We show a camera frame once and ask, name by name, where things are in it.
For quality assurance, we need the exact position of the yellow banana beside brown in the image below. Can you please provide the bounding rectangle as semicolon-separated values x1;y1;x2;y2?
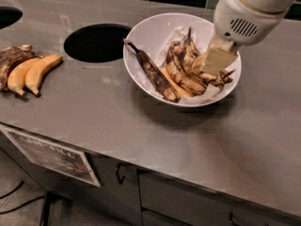
8;57;40;96

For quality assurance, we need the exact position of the dark brown banana right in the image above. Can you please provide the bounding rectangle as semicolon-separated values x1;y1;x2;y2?
182;30;233;89

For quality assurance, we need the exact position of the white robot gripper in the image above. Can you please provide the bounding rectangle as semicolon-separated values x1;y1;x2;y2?
200;0;287;75

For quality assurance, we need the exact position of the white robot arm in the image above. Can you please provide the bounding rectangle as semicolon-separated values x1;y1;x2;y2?
199;0;295;74

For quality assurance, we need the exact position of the yellow banana on counter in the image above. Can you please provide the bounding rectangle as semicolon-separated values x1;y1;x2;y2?
25;54;62;96

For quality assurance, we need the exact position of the black cabinet door handle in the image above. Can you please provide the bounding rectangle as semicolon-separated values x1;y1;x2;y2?
115;163;126;185

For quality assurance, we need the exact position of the white ceramic bowl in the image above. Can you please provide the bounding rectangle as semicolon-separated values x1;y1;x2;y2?
123;13;242;108

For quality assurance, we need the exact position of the black metal leg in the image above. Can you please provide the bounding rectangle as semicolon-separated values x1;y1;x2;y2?
40;191;53;226

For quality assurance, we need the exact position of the black floor cable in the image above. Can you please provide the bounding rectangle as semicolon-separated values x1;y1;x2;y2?
0;194;46;216
0;180;25;200

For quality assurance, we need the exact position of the yellow spotted banana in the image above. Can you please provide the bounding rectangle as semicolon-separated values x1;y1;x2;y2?
161;68;193;98

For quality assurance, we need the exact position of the brown spotted banana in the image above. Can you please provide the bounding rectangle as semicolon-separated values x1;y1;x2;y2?
166;43;207;95

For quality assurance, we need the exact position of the dark spotted banana left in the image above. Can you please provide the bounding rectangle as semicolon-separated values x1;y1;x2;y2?
123;39;180;103

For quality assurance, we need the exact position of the white paper towel liner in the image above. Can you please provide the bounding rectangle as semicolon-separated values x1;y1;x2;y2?
135;25;233;105

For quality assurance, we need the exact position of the dark brown counter banana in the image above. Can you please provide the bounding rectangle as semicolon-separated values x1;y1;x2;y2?
0;45;41;91

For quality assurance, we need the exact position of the landfill label sign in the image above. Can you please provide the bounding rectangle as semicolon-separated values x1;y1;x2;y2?
1;126;101;186

